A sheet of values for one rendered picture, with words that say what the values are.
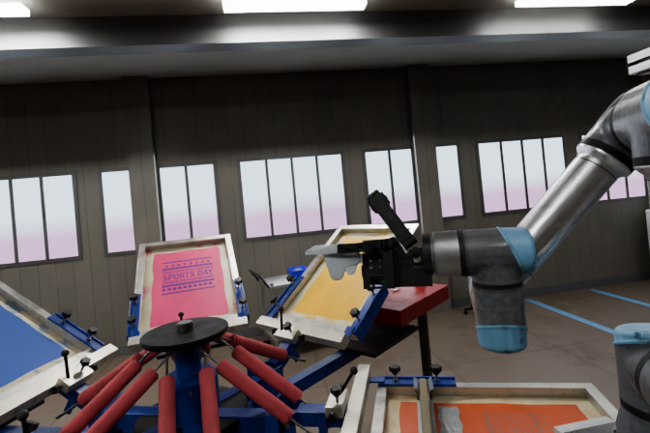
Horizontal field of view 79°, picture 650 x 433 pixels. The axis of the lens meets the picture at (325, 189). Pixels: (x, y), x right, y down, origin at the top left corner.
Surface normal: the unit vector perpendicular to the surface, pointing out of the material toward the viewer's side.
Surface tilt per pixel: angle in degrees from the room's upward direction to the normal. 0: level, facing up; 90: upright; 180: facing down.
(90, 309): 90
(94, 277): 90
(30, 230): 90
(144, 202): 90
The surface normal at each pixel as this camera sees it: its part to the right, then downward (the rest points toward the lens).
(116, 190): 0.15, -0.03
